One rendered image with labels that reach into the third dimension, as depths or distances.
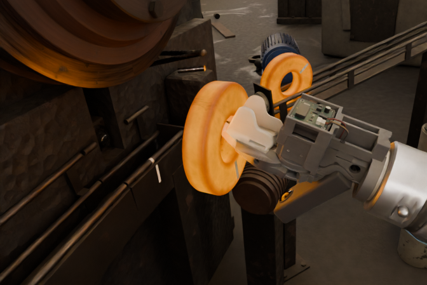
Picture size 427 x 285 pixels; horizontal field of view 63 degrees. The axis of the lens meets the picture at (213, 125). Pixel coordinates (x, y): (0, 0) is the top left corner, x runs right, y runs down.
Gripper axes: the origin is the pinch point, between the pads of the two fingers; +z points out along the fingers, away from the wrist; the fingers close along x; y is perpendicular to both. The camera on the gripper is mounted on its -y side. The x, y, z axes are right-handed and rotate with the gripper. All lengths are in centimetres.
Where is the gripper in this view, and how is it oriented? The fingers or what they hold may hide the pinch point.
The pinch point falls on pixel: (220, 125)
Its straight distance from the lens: 48.2
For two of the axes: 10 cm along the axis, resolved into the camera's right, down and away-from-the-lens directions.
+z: -8.8, -3.7, 2.9
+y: 1.6, -8.1, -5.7
